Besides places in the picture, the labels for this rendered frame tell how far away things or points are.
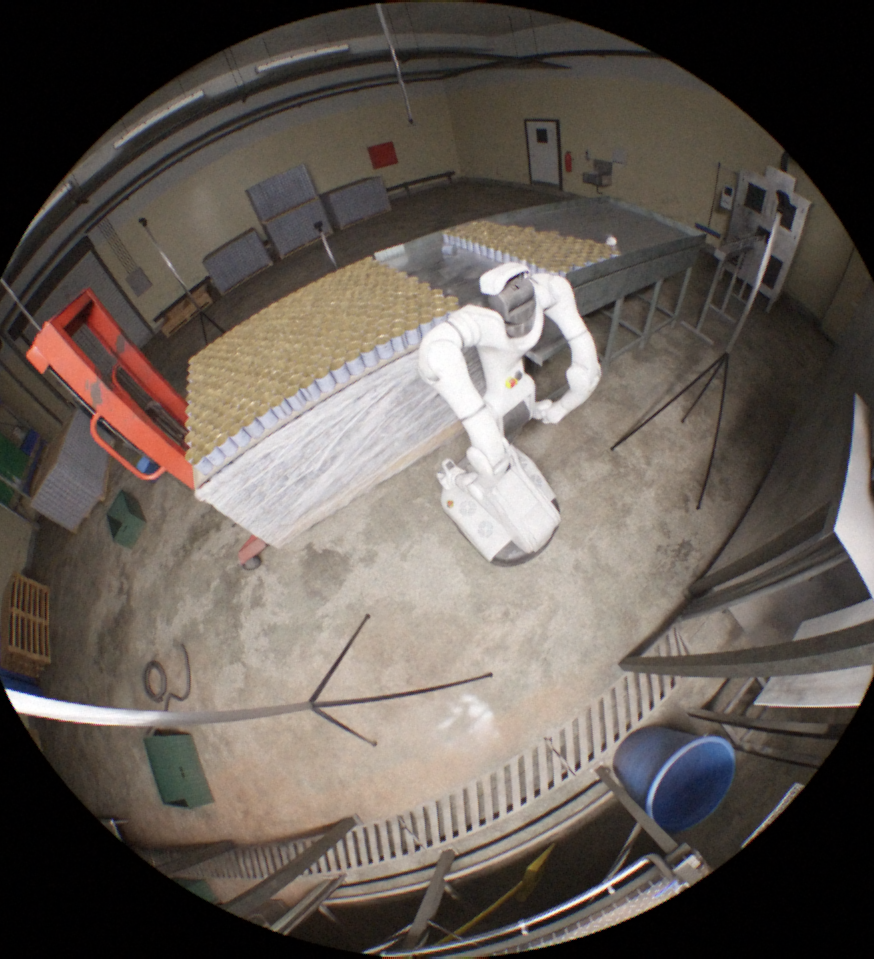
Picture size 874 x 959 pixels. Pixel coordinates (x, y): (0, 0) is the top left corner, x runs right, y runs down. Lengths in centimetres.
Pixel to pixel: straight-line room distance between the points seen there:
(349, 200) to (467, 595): 862
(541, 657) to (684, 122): 809
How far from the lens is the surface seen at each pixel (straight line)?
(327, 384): 133
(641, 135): 814
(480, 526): 174
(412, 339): 141
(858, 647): 82
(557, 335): 148
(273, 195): 861
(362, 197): 915
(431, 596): 200
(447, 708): 199
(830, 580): 176
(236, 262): 861
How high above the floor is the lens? 194
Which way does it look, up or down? 59 degrees down
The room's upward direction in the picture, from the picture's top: 20 degrees counter-clockwise
